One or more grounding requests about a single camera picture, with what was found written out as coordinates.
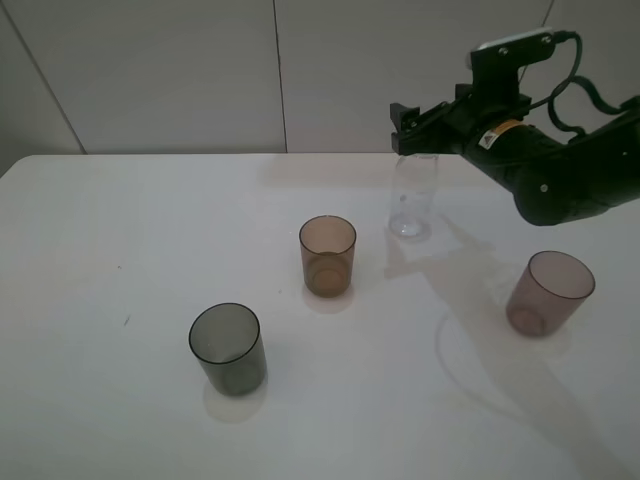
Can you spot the grey translucent cup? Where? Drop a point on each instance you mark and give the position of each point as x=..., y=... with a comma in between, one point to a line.
x=226, y=340

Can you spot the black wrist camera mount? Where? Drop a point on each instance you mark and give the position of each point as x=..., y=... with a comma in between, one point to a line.
x=495, y=64

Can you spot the pink translucent cup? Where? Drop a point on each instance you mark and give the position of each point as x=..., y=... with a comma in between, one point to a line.
x=551, y=288

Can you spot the amber translucent cup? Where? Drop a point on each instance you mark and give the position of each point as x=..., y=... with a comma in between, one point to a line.
x=327, y=244

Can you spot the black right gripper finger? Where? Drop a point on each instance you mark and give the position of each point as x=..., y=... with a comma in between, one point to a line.
x=447, y=136
x=411, y=119

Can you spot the clear plastic water bottle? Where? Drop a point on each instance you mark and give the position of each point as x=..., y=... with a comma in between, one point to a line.
x=413, y=189

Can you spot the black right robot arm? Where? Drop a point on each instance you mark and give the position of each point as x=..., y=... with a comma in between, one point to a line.
x=551, y=182

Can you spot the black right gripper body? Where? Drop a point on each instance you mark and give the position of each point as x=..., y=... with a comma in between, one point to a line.
x=488, y=126

